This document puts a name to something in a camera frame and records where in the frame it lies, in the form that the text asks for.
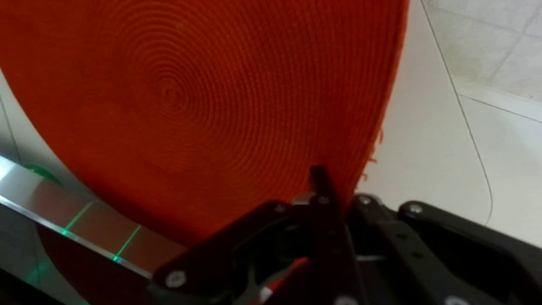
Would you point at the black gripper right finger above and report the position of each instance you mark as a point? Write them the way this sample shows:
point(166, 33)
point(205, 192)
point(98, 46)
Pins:
point(440, 255)

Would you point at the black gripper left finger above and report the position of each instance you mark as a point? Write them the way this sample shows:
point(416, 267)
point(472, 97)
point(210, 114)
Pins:
point(271, 243)

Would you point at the red round plate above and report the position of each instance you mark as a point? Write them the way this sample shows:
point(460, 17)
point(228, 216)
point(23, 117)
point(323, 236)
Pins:
point(196, 102)

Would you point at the stainless steel microwave oven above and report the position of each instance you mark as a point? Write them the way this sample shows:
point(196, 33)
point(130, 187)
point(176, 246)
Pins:
point(67, 226)

